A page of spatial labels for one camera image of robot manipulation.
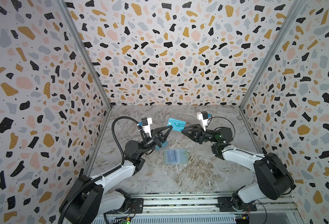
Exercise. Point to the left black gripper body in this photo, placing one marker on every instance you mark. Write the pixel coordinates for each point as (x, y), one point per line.
(148, 144)

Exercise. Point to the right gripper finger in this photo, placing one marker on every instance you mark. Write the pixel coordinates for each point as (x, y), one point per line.
(193, 128)
(193, 135)

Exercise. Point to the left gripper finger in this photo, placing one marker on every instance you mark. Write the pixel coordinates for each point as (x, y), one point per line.
(163, 133)
(154, 133)

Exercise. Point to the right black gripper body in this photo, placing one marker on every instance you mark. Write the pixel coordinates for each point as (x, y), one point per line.
(200, 134)

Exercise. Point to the light blue credit card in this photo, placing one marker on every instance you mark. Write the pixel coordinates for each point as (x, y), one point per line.
(164, 145)

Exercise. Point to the green card holder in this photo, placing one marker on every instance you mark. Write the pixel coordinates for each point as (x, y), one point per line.
(176, 156)

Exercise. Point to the teal VIP credit card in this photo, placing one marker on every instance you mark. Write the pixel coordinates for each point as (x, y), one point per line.
(178, 125)

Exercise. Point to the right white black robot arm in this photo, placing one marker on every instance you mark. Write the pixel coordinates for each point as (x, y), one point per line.
(273, 179)

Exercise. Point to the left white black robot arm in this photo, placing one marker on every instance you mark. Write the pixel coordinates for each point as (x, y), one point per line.
(89, 196)

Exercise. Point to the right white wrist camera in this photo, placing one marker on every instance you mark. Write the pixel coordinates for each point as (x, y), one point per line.
(203, 117)

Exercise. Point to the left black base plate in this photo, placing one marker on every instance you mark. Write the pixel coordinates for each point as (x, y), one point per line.
(134, 206)

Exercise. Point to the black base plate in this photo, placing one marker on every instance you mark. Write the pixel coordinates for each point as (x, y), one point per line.
(234, 204)
(134, 206)

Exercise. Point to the aluminium rail frame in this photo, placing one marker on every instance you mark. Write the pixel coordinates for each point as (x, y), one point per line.
(202, 208)

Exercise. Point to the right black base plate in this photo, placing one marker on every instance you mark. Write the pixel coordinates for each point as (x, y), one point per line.
(234, 204)

